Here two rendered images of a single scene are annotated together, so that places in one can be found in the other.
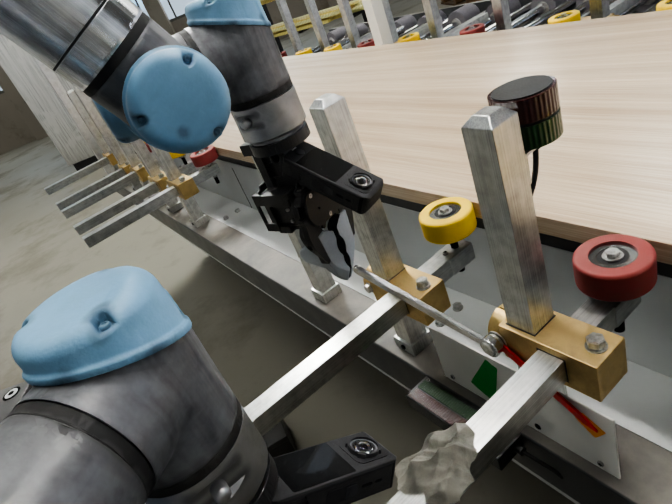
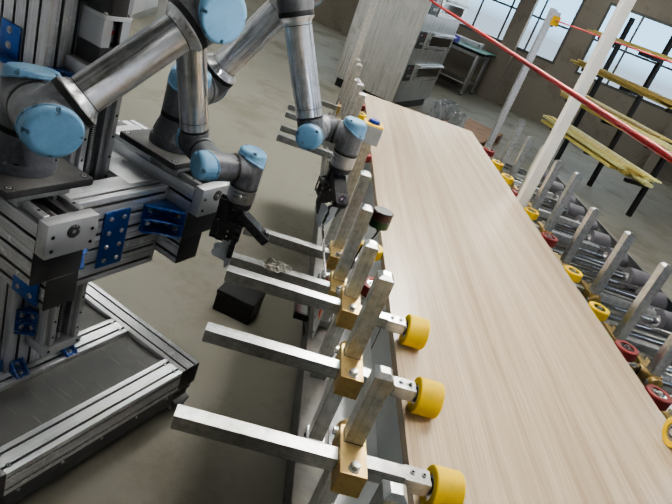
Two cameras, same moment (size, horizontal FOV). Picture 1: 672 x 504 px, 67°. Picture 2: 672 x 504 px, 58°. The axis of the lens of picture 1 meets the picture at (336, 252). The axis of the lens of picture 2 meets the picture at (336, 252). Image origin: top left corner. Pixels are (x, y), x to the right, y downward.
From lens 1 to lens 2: 1.34 m
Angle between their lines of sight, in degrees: 15
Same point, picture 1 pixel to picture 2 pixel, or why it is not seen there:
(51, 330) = (248, 149)
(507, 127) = (367, 212)
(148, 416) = (245, 171)
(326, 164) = (340, 186)
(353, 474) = (258, 230)
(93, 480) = (234, 169)
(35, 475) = (231, 161)
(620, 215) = (397, 287)
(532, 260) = (349, 255)
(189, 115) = (306, 141)
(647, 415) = not seen: hidden behind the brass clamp
